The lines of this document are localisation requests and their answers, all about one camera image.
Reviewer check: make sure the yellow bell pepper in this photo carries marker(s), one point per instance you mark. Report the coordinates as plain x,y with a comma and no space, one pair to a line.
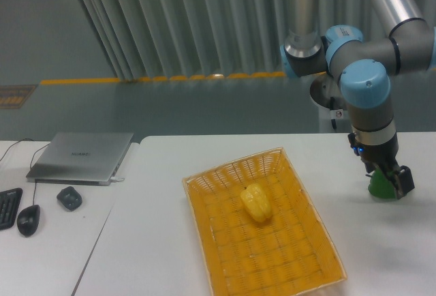
256,202

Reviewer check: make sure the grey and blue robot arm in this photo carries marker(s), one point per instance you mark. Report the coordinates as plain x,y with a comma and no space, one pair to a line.
362,72

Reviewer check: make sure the black keyboard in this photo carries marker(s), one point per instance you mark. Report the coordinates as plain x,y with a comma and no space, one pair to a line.
9,204

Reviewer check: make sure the silver closed laptop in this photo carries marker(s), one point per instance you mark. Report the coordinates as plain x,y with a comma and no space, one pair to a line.
81,158

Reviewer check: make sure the grey pleated curtain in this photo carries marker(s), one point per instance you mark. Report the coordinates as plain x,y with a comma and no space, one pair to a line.
199,38

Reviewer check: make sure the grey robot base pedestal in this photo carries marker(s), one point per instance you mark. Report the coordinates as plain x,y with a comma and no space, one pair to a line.
331,108

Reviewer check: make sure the green bell pepper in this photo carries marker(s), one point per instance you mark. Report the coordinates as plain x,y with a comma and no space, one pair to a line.
380,187

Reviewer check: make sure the black computer mouse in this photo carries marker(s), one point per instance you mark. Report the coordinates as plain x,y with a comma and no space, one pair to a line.
28,220

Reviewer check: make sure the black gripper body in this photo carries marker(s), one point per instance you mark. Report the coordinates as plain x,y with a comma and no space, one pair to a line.
378,148

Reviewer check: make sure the small black gadget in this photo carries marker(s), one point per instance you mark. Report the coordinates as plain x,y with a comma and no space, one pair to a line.
69,198

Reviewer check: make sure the yellow wicker basket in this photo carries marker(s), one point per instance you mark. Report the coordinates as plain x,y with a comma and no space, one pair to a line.
290,253

